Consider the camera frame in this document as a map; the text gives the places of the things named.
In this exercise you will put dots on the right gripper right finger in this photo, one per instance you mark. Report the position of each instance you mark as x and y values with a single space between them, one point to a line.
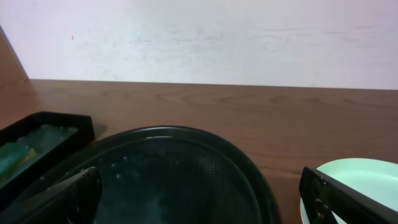
325 198

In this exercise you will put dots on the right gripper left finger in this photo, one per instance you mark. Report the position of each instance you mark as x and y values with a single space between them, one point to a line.
73 200

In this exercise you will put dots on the mint green plate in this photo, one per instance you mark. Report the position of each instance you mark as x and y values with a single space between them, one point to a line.
373 178

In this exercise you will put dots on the green yellow sponge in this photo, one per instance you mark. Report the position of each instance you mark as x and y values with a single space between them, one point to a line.
13 154

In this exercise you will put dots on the rectangular black sponge tray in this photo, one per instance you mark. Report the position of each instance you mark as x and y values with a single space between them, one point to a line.
54 137

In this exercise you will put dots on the round black tray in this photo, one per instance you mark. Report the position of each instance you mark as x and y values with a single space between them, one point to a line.
170 174

